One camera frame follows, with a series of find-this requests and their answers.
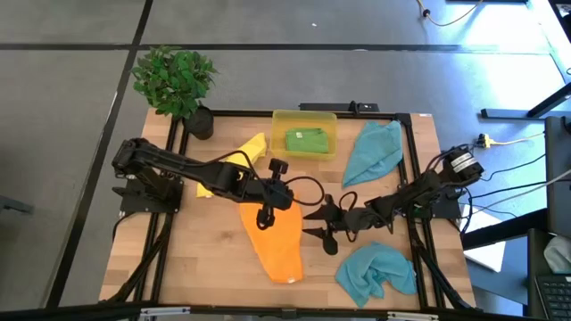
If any black furniture frame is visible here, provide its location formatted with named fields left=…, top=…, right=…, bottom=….
left=547, top=0, right=571, bottom=32

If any yellow power plug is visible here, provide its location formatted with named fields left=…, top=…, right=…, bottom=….
left=476, top=132, right=546, bottom=149

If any black desk leg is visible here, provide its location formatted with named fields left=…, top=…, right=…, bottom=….
left=480, top=82, right=571, bottom=120

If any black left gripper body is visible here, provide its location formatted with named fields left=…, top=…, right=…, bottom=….
left=262, top=179, right=296, bottom=211

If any green artificial plant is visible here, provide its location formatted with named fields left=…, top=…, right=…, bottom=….
left=130, top=44, right=219, bottom=120

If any black bracket bar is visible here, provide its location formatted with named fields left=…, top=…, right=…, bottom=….
left=298, top=101, right=381, bottom=113

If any black aluminium rig frame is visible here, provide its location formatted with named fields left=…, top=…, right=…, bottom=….
left=100, top=109, right=478, bottom=313

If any teal microfiber towel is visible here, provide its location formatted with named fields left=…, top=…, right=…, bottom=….
left=342, top=119, right=404, bottom=188
left=335, top=242, right=418, bottom=309

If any orange microfiber towel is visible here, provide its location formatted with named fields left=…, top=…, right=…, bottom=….
left=239, top=200, right=305, bottom=285

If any white crumpled bag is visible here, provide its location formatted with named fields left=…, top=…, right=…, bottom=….
left=542, top=235, right=571, bottom=275

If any white paper sheet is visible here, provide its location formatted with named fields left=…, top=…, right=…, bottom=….
left=462, top=204, right=508, bottom=274

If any dark desk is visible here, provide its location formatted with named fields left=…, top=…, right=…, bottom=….
left=461, top=208, right=571, bottom=321

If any black crossbar with silver brackets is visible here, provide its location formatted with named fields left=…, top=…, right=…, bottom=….
left=0, top=301, right=571, bottom=321

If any black keyboard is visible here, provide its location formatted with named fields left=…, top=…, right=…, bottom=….
left=534, top=274, right=571, bottom=321

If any green microfiber towel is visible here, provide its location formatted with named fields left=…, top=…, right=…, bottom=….
left=285, top=128, right=330, bottom=155

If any yellow floor cable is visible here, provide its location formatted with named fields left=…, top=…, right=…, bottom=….
left=416, top=0, right=485, bottom=28

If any yellow microfiber towel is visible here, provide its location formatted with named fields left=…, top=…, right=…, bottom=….
left=195, top=132, right=269, bottom=199

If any black plant pot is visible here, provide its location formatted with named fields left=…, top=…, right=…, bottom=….
left=182, top=105, right=216, bottom=141

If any grey floor object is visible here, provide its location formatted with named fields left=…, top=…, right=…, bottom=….
left=0, top=194, right=35, bottom=215

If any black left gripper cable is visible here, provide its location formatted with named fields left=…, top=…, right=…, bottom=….
left=284, top=176, right=327, bottom=208

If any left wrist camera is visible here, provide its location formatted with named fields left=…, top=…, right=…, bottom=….
left=268, top=158, right=290, bottom=178

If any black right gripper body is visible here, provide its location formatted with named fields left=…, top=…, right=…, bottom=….
left=337, top=203, right=381, bottom=233

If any yellow translucent plastic bin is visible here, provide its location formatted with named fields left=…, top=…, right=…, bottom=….
left=269, top=109, right=339, bottom=161

